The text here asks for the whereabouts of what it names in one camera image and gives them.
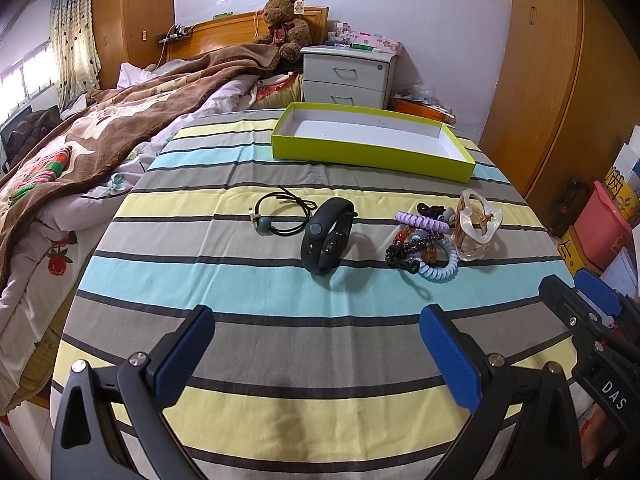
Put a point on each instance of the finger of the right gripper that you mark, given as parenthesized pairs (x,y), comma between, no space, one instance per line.
(599,293)
(572,310)

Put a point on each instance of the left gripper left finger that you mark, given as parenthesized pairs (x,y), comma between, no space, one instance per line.
(87,442)

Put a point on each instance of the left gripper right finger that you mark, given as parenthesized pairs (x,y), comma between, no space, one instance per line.
(545,441)

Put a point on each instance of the clear amber hair claw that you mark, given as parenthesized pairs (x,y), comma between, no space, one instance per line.
(476,223)

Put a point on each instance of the black amber beaded hair clip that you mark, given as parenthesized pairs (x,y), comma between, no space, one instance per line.
(411,248)

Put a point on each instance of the black fitness band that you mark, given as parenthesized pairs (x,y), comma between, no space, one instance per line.
(326,235)

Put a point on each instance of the yellow tin box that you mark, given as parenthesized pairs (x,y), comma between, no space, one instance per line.
(573,255)

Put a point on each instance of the pink plastic bucket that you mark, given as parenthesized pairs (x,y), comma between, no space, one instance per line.
(601,229)

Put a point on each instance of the wooden wardrobe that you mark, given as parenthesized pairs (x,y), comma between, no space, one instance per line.
(566,100)

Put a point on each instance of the striped table cloth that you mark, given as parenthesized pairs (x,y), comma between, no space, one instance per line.
(307,377)

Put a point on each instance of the orange storage box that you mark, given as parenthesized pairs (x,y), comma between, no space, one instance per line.
(428,111)

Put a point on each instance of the green shallow box tray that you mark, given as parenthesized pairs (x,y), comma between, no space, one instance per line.
(369,137)

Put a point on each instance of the brown fleece blanket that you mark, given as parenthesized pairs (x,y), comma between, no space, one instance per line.
(102,135)

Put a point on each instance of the pink floral box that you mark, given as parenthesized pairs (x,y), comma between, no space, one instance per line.
(374,43)

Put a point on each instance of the grey drawer nightstand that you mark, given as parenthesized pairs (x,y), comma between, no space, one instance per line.
(347,77)

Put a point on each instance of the patterned curtain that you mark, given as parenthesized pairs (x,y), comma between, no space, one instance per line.
(74,49)

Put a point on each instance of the brown teddy bear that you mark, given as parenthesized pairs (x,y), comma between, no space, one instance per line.
(285,29)

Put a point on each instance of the wooden bed headboard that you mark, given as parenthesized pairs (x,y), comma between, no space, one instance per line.
(239,29)

